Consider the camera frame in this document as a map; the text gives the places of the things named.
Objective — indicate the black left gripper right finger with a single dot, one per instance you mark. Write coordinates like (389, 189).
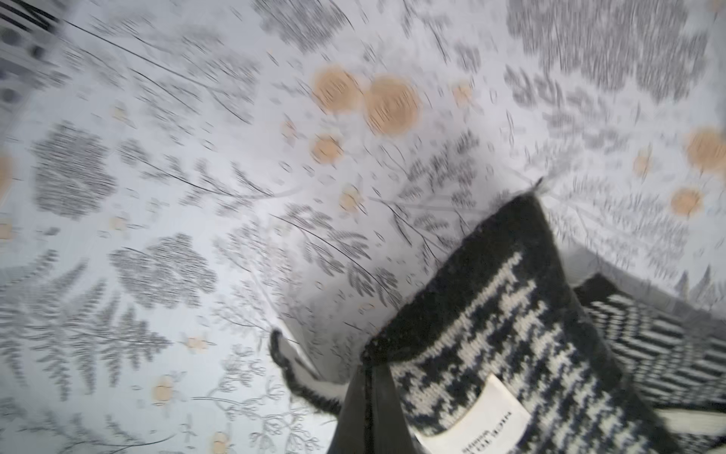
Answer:
(389, 431)

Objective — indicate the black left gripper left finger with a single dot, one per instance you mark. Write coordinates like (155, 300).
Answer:
(350, 436)

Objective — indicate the black white patterned scarf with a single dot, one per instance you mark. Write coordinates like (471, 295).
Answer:
(499, 338)

